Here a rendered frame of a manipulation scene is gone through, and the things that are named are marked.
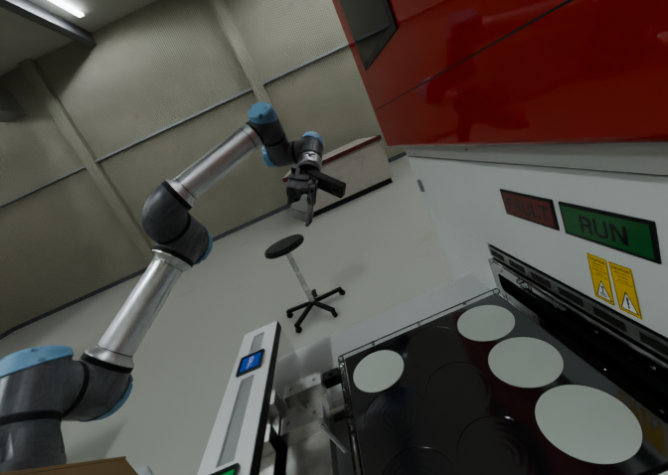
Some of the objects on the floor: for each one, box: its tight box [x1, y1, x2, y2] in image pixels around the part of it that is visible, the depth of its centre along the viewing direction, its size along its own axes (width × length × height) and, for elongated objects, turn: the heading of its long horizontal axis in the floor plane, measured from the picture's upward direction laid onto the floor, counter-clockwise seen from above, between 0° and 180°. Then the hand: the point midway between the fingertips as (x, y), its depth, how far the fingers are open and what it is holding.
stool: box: [264, 235, 345, 333], centre depth 272 cm, size 58×56×70 cm
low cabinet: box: [282, 134, 394, 222], centre depth 750 cm, size 213×263×99 cm
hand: (309, 222), depth 81 cm, fingers closed
